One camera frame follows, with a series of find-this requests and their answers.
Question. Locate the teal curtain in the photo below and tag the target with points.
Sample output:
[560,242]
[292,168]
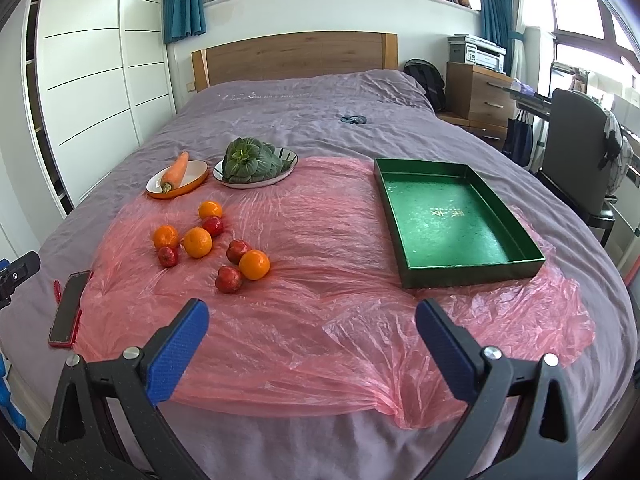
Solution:
[183,19]
[497,26]

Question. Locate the dark blue bag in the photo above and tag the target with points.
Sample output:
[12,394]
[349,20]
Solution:
[519,142]

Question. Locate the grey chair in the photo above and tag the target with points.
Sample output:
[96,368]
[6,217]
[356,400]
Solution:
[579,158]

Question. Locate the carrot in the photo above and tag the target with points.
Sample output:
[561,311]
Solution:
[173,176]

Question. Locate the teal left curtain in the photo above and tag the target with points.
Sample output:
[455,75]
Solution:
[183,19]

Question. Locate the orange fruit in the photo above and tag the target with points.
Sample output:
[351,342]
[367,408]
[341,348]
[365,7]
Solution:
[254,265]
[210,208]
[166,236]
[197,243]

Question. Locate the wooden headboard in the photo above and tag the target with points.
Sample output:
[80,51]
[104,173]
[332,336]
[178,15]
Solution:
[294,55]

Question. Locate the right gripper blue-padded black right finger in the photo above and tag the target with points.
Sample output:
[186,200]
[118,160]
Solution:
[540,442]

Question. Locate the green bok choy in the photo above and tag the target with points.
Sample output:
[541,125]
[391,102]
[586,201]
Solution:
[246,157]

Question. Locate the red-cased smartphone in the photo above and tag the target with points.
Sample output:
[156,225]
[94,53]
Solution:
[66,321]

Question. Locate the pink plastic sheet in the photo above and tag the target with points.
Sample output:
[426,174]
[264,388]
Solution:
[329,330]

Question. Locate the white wardrobe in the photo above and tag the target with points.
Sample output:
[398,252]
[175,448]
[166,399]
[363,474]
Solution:
[103,86]

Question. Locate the orange oval dish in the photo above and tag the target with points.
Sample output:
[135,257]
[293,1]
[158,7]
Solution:
[196,173]

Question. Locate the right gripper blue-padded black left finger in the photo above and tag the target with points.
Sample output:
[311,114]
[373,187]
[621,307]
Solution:
[81,440]

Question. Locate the green rectangular tray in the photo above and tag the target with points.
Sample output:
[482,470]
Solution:
[449,228]

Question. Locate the white round plate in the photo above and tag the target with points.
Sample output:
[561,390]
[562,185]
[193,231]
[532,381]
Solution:
[288,160]

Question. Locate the white printer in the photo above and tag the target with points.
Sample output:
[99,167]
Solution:
[469,49]

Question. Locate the red apple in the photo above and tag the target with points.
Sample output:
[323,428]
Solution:
[167,256]
[213,225]
[236,250]
[228,280]

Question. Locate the teal right curtain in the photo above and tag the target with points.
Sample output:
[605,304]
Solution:
[497,26]

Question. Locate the wooden drawer cabinet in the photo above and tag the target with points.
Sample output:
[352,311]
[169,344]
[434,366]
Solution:
[477,100]

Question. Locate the black backpack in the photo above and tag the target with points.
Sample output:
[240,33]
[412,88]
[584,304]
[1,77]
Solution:
[427,75]

